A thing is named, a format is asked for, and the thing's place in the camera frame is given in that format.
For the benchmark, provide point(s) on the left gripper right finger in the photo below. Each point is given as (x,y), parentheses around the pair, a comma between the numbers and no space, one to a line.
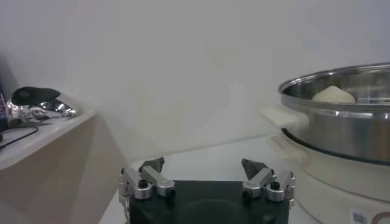
(259,181)

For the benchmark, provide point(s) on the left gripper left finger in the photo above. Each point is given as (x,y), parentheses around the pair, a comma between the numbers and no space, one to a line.
(158,181)

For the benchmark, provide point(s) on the white steamed baozi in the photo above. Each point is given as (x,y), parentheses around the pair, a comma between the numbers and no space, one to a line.
(333,95)

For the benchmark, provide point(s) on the stainless steel steamer basket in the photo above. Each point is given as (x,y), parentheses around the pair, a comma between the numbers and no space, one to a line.
(341,131)

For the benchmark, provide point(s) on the white electric pot base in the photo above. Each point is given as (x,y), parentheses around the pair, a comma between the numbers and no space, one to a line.
(335,182)

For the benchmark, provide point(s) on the white side table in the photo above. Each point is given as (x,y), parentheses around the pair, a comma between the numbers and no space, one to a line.
(55,164)

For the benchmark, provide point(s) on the chrome device with black top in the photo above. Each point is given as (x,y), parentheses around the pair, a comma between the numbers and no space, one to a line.
(35,95)

